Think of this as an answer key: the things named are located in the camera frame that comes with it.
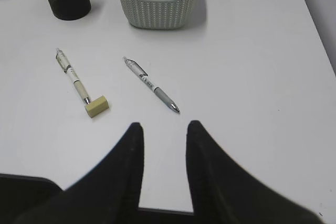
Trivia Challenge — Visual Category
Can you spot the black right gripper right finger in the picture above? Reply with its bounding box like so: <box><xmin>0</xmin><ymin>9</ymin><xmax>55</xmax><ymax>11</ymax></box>
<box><xmin>186</xmin><ymin>121</ymin><xmax>322</xmax><ymax>223</ymax></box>

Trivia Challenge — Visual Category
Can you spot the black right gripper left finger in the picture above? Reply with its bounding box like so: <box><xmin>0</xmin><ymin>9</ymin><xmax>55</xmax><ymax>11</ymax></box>
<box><xmin>14</xmin><ymin>123</ymin><xmax>144</xmax><ymax>223</ymax></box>

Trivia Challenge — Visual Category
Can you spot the yellow eraser right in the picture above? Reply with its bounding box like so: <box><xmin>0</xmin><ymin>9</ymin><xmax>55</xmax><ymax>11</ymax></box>
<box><xmin>85</xmin><ymin>95</ymin><xmax>109</xmax><ymax>118</ymax></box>

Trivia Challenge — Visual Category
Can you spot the grey grip pen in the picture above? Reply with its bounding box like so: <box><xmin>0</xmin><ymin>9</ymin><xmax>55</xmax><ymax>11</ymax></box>
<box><xmin>123</xmin><ymin>57</ymin><xmax>180</xmax><ymax>114</ymax></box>

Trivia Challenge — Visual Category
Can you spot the beige grip pen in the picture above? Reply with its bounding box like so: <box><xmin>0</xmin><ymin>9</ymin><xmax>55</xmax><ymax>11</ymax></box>
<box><xmin>56</xmin><ymin>48</ymin><xmax>91</xmax><ymax>104</ymax></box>

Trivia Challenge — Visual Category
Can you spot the green plastic woven basket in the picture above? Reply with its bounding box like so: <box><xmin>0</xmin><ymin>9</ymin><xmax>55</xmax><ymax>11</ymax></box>
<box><xmin>120</xmin><ymin>0</ymin><xmax>195</xmax><ymax>30</ymax></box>

